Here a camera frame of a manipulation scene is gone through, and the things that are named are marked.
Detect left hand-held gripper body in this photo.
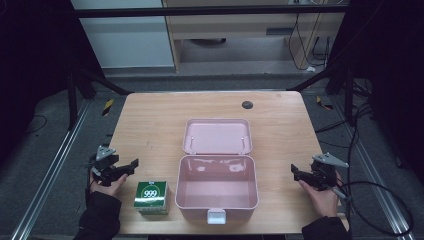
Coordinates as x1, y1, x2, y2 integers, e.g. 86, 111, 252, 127
87, 144, 122, 187

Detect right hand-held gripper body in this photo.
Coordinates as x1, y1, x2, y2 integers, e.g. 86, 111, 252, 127
309, 152, 350, 192

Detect person's left hand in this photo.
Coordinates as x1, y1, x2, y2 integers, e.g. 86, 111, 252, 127
88, 169, 130, 200

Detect person's right hand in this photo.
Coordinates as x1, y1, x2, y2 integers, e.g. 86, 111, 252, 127
297, 171, 342, 220

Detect green and white medicine box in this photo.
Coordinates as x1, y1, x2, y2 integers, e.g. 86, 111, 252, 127
133, 180, 170, 216

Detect black and yellow tape strip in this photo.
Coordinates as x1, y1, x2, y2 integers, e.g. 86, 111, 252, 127
101, 98, 115, 117
315, 95, 335, 112

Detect black metal stand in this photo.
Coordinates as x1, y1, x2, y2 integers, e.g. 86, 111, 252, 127
65, 68, 132, 132
287, 63, 358, 127

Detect pink plastic storage box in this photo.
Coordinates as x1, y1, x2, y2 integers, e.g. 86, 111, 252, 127
174, 117, 260, 226

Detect white cabinet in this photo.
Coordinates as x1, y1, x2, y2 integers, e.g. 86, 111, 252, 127
70, 0, 176, 70

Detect aluminium floor rail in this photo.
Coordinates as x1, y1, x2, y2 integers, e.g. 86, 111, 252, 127
9, 99, 92, 240
329, 94, 418, 240

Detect black floor cables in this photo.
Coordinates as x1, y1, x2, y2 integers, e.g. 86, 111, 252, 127
314, 79, 378, 188

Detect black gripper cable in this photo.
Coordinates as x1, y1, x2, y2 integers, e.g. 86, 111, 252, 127
333, 180, 415, 237

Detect black hanging cables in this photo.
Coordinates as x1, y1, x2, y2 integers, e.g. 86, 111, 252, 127
287, 13, 333, 72

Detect black horizontal frame bar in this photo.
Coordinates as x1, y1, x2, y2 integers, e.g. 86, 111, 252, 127
71, 5, 350, 19

